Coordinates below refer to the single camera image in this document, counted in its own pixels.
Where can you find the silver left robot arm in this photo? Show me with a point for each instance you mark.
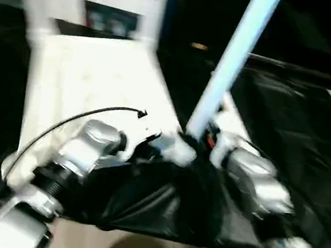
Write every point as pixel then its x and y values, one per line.
pixel 52 175

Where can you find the white plastic table leg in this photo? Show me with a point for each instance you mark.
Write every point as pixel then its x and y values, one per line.
pixel 235 53
pixel 232 118
pixel 39 11
pixel 154 10

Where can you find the large black screen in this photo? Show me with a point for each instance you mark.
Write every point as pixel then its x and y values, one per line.
pixel 317 28

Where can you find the small tan label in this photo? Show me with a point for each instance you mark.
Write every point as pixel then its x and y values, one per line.
pixel 199 46

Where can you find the white plastic table top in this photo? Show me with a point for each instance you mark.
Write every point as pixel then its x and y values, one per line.
pixel 91 81

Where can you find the black plastic mat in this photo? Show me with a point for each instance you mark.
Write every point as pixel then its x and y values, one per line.
pixel 310 158

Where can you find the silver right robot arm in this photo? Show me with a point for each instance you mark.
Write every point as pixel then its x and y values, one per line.
pixel 267 195

